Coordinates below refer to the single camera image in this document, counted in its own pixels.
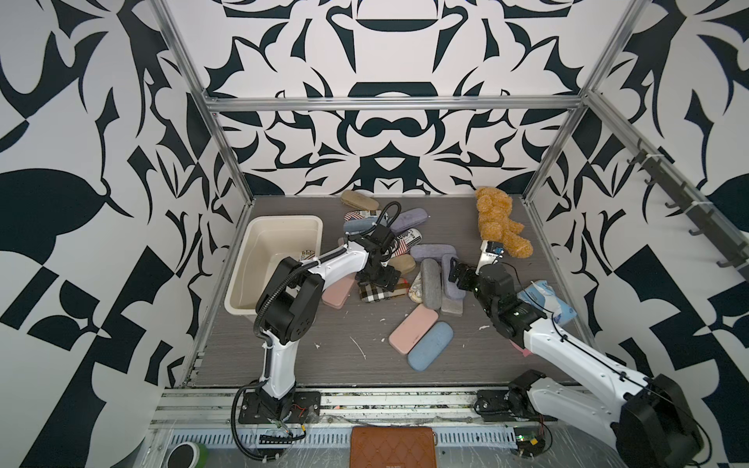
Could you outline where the tan fabric case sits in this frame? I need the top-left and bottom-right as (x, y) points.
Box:
(388, 253), (417, 276)
(341, 190), (380, 211)

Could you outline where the blue fabric case front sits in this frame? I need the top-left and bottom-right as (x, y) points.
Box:
(407, 322), (454, 372)

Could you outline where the cream plastic storage box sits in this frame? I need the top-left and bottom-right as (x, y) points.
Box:
(224, 216), (323, 320)

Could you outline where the grey fabric case upright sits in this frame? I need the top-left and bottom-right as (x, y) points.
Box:
(421, 259), (442, 311)

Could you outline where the newspaper print case at back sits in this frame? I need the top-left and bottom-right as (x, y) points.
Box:
(344, 211), (382, 222)

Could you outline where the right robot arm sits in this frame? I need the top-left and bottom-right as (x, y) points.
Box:
(449, 259), (712, 467)

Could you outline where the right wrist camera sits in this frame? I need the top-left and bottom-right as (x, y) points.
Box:
(476, 241), (504, 273)

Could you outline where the purple case horizontal middle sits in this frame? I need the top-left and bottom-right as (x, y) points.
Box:
(410, 244), (458, 262)

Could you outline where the grey wall hook rail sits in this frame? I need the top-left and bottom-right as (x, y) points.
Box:
(627, 138), (748, 282)

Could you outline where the flag newspaper case centre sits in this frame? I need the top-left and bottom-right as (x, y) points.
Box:
(391, 228), (422, 257)

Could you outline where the tan teddy bear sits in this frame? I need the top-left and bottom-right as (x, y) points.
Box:
(475, 186), (534, 259)

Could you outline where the pink alarm clock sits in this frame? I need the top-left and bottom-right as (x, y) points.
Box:
(510, 341), (532, 358)

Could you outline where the map print glasses case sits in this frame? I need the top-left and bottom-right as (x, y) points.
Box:
(408, 273), (423, 304)

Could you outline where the pink hard case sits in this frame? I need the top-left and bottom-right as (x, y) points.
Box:
(388, 304), (439, 355)
(321, 274), (357, 310)

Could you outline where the green tape roll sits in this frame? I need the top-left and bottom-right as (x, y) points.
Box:
(165, 442), (209, 468)

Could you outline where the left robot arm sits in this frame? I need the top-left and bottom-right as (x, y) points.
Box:
(254, 225), (400, 404)

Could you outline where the pink hard case front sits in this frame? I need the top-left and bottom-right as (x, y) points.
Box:
(388, 304), (439, 355)

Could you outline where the blue tissue pack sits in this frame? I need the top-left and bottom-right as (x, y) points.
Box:
(517, 280), (577, 326)

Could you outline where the plaid fabric glasses case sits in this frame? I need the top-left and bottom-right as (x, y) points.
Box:
(359, 278), (411, 303)

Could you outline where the light blue case at back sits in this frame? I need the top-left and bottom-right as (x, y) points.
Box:
(343, 218), (378, 235)

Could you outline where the brown quilted wallet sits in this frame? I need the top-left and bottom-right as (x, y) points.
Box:
(349, 426), (437, 468)

